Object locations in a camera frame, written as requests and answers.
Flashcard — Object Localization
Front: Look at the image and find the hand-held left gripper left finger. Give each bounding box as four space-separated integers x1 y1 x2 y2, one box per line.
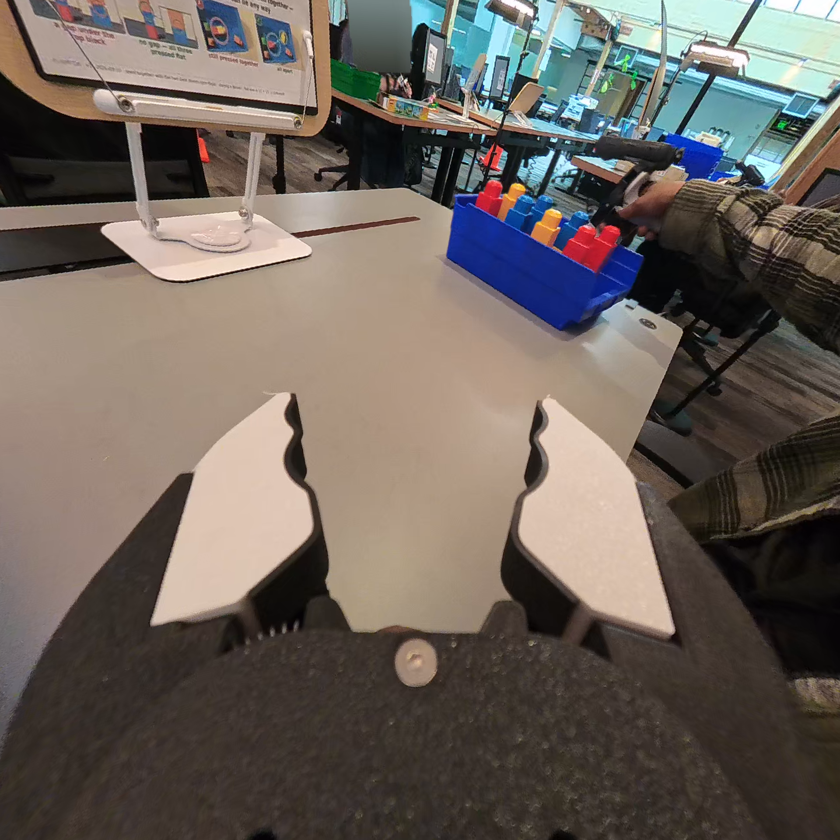
150 392 330 647

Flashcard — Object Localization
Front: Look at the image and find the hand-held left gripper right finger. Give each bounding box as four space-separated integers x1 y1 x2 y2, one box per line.
500 395 677 647

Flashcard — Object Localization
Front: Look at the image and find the cluster of block towers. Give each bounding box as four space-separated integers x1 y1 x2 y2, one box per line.
476 180 622 273

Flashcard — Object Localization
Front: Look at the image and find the person's right forearm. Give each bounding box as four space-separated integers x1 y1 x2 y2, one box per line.
658 177 840 355

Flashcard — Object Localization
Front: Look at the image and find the person's right hand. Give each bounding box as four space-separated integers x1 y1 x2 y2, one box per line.
619 179 688 237

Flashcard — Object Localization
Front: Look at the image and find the hanging studio light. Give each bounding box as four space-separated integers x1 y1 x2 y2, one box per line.
682 39 750 76

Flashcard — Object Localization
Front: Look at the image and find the person in plaid shirt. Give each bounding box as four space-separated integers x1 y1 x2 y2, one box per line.
668 413 840 840

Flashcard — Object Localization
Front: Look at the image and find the black office chair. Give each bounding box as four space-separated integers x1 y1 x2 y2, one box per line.
630 239 785 437
0 125 211 206

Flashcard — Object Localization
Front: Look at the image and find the person's black jacket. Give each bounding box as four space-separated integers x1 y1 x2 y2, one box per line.
705 525 840 680

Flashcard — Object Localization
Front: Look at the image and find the colourful toy box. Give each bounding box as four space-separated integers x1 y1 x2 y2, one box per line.
377 92 439 122

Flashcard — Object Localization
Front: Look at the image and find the white metal document stand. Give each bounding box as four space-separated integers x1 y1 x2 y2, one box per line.
93 88 312 284

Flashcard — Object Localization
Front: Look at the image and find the green plastic bin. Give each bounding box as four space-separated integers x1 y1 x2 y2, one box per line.
330 58 383 101

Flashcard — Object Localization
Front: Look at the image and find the wooden backing board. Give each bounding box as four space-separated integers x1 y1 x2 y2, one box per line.
0 0 332 139

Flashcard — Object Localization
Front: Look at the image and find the printed instruction sheet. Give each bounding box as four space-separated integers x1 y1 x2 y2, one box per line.
7 0 319 116

